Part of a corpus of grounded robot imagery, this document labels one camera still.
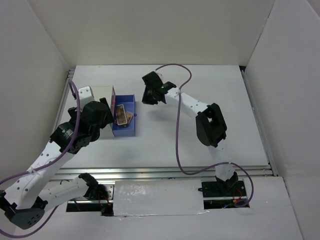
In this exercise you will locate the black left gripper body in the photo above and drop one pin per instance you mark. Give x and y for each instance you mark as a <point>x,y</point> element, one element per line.
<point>109,119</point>

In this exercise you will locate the pink drawer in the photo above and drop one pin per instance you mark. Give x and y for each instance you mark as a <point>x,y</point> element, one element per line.
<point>112,100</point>

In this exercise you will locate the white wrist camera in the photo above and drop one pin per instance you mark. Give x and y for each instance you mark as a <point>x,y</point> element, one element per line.
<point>160,76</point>
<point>86,95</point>

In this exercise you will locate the square blush palette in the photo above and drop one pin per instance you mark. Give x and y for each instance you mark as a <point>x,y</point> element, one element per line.
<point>129,116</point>

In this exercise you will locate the long brown eyeshadow palette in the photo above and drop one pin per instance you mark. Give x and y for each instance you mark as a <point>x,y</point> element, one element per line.
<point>121,117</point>

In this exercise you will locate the aluminium frame rail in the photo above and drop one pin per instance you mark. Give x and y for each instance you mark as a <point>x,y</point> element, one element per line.
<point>148,173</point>

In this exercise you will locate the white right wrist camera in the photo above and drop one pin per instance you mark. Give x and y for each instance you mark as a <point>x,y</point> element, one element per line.
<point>160,76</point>

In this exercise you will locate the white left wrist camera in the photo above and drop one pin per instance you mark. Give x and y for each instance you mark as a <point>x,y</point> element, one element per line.
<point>86,95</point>

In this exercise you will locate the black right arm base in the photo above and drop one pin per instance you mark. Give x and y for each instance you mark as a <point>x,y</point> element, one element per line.
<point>214,189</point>

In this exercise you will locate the purple blue drawer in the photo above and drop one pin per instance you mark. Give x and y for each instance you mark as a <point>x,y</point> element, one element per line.
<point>129,103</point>

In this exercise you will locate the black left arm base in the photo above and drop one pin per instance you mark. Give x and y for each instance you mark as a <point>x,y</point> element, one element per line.
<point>99,201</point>

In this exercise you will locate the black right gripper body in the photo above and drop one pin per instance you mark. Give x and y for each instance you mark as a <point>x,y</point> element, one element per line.
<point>148,97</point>

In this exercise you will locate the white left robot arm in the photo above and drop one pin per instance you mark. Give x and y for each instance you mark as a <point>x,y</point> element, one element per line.
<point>26,201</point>

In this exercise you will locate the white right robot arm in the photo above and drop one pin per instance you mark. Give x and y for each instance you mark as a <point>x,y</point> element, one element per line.
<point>210,126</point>

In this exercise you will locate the white drawer cabinet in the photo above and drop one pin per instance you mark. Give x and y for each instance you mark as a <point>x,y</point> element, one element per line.
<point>99,92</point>

